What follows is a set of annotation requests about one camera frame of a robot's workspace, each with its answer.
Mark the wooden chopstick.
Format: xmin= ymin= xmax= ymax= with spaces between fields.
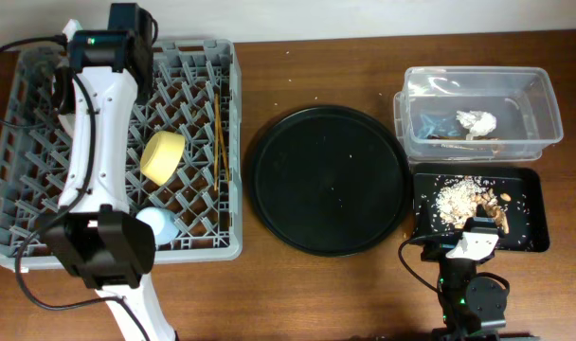
xmin=216 ymin=110 xmax=231 ymax=183
xmin=214 ymin=93 xmax=221 ymax=191

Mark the yellow bowl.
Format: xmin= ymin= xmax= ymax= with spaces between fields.
xmin=140 ymin=131 xmax=186 ymax=187

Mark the blue cup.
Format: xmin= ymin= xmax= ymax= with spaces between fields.
xmin=135 ymin=207 xmax=179 ymax=245

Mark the white tissue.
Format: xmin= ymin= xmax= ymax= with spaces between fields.
xmin=457 ymin=111 xmax=497 ymax=140

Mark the brown Nescafe stick packet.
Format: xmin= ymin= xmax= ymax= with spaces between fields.
xmin=426 ymin=135 xmax=505 ymax=154

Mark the grey plate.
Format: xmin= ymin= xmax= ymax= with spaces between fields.
xmin=51 ymin=59 xmax=76 ymax=137

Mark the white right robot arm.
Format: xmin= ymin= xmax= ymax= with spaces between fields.
xmin=419 ymin=217 xmax=510 ymax=341

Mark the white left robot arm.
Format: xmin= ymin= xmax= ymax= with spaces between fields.
xmin=37 ymin=3 xmax=177 ymax=340

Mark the grey dishwasher rack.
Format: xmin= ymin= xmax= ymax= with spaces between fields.
xmin=0 ymin=40 xmax=243 ymax=271

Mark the round black tray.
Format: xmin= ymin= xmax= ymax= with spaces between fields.
xmin=247 ymin=105 xmax=412 ymax=257

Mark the black rectangular tray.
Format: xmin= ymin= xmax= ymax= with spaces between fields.
xmin=413 ymin=164 xmax=549 ymax=253

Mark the clear plastic bin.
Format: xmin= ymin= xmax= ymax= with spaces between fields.
xmin=393 ymin=66 xmax=564 ymax=163

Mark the food scraps pile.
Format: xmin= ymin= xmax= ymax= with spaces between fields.
xmin=432 ymin=175 xmax=512 ymax=234

